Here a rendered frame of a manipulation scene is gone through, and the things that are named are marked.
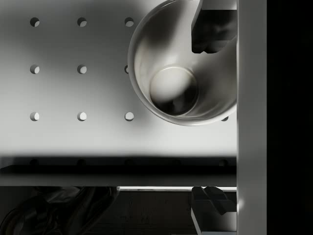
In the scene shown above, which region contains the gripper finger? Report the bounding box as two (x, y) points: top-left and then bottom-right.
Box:
(191, 186), (237, 233)
(191, 9), (237, 54)

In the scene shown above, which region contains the black mug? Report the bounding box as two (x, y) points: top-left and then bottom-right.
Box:
(127, 0), (237, 127)

